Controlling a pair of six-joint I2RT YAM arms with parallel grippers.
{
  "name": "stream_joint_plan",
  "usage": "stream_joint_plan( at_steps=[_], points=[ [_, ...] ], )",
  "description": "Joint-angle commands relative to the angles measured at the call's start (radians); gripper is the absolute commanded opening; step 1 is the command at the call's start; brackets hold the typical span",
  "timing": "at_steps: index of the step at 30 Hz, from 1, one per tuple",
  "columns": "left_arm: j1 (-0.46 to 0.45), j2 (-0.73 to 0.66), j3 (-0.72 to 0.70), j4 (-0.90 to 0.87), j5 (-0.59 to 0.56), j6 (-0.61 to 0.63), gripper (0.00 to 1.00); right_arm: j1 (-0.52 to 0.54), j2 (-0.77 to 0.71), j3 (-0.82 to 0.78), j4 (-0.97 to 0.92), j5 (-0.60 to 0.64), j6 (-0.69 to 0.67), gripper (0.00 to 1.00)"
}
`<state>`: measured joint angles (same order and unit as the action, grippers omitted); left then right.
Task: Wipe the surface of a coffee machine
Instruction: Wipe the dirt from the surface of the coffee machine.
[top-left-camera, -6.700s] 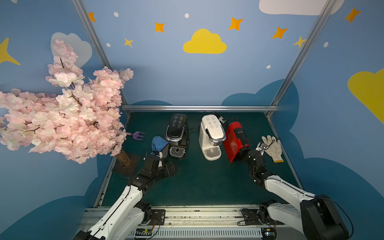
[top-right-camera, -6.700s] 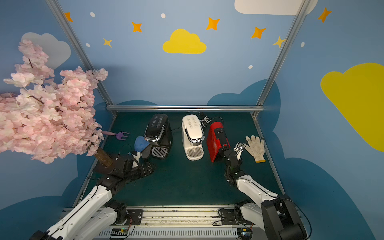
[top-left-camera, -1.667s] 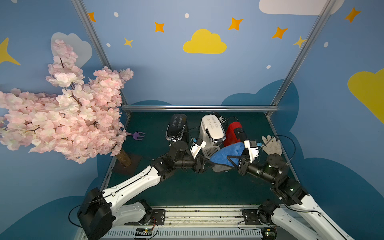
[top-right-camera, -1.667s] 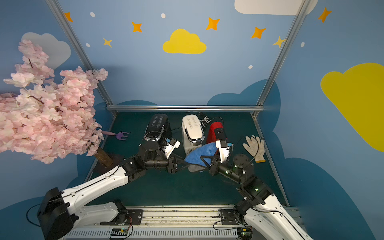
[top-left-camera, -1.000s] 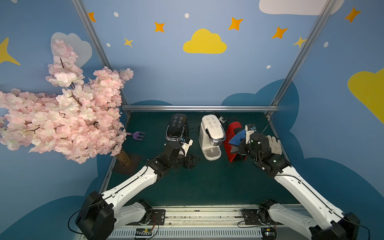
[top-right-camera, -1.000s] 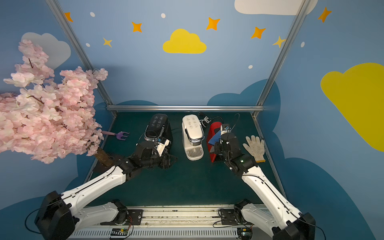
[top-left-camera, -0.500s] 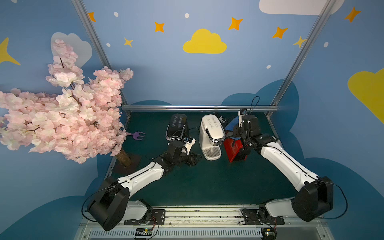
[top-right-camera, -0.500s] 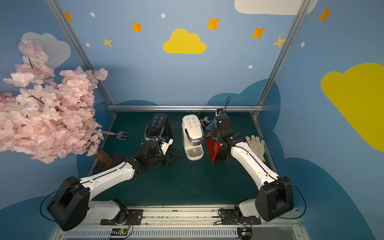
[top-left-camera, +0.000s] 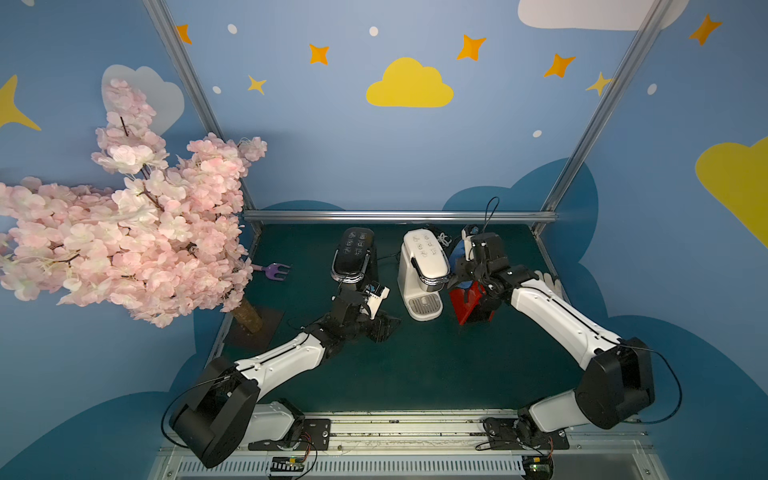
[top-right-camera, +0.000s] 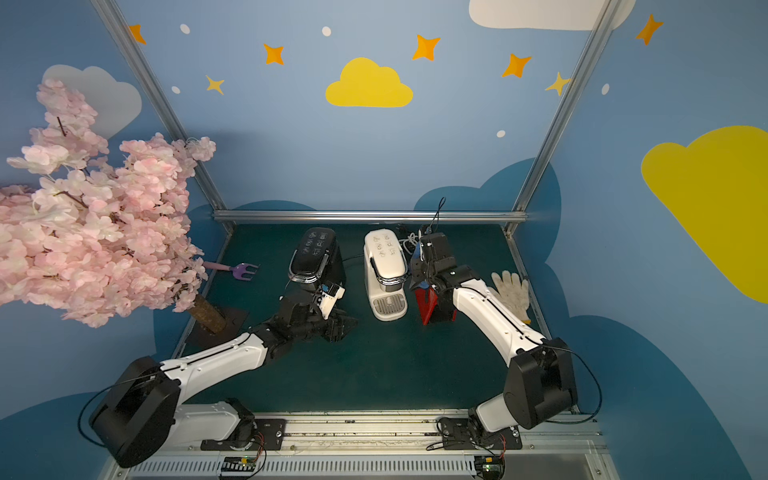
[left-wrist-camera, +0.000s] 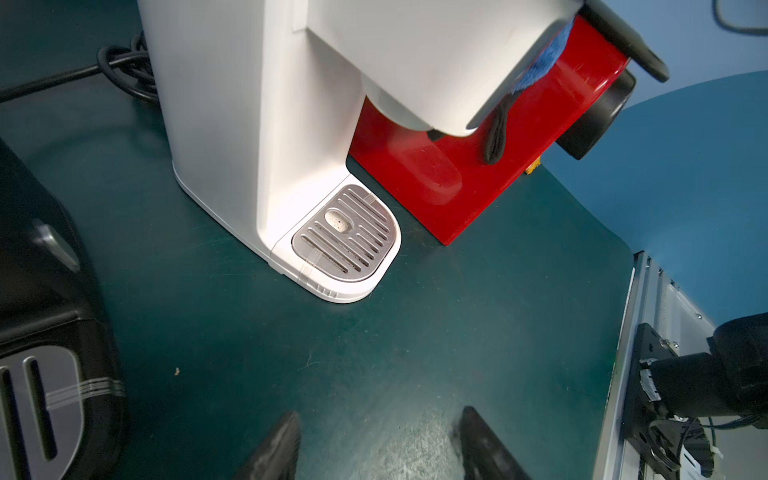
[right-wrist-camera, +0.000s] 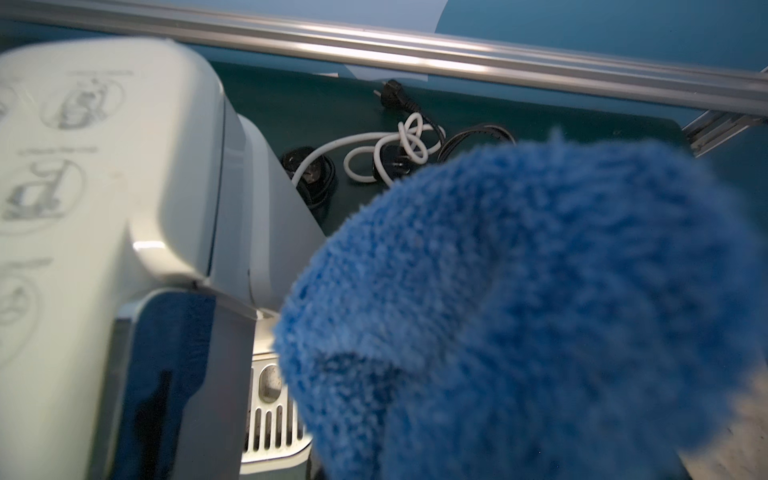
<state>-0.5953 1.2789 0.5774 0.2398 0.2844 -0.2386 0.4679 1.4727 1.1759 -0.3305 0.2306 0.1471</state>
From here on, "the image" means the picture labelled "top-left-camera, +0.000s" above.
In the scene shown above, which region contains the blue grey cleaning cloth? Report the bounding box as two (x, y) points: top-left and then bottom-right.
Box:
(448, 238), (467, 262)

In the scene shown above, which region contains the red coffee machine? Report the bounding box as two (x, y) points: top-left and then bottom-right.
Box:
(449, 282), (495, 326)

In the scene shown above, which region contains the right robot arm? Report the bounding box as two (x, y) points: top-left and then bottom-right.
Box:
(455, 232), (655, 435)

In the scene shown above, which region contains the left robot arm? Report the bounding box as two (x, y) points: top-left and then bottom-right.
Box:
(161, 281), (400, 468)

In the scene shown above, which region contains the black coffee machine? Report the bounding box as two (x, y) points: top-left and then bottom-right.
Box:
(330, 227), (378, 291)

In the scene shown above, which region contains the white coffee machine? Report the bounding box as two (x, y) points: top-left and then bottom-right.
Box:
(398, 229), (450, 322)

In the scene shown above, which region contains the white knit glove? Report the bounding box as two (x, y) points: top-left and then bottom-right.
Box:
(534, 270), (565, 299)

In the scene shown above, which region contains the purple toy fork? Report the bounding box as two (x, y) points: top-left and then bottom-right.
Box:
(252, 263), (291, 282)

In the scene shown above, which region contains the pink cherry blossom tree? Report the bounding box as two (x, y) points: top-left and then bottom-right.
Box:
(1, 79), (267, 328)

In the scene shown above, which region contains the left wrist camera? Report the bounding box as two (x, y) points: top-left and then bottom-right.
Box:
(362, 281), (390, 320)

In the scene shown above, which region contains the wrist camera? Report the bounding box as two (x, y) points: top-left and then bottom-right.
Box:
(461, 224), (480, 261)
(362, 281), (390, 320)

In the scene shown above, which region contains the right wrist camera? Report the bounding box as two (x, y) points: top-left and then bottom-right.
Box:
(461, 224), (480, 261)

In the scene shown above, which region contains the right aluminium frame post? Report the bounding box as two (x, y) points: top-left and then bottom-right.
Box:
(532, 0), (673, 239)

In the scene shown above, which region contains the aluminium frame post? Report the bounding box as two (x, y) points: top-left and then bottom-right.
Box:
(142, 0), (265, 235)
(532, 0), (673, 239)

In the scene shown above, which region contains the horizontal aluminium frame bar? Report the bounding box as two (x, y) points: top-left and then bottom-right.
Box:
(244, 210), (557, 224)

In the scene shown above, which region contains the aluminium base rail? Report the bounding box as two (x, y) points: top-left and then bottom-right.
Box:
(148, 409), (668, 479)

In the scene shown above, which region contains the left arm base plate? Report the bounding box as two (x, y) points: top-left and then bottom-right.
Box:
(248, 418), (332, 452)

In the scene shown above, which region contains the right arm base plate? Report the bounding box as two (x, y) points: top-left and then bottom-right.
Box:
(482, 417), (570, 452)

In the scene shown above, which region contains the left aluminium frame post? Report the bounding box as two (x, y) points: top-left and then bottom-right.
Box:
(142, 0), (265, 235)

